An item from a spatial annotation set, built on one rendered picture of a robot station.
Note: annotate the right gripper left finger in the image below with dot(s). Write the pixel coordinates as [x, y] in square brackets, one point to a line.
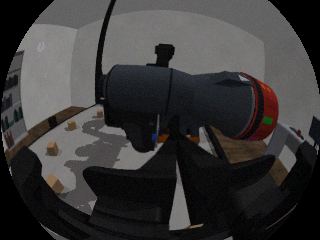
[154, 182]

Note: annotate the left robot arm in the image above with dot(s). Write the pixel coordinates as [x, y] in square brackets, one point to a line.
[163, 55]

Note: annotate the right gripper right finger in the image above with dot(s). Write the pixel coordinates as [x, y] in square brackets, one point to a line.
[206, 178]

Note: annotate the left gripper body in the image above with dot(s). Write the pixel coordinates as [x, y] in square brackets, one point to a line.
[110, 123]

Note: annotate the black hose nozzle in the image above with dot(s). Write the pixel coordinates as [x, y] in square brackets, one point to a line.
[237, 104]

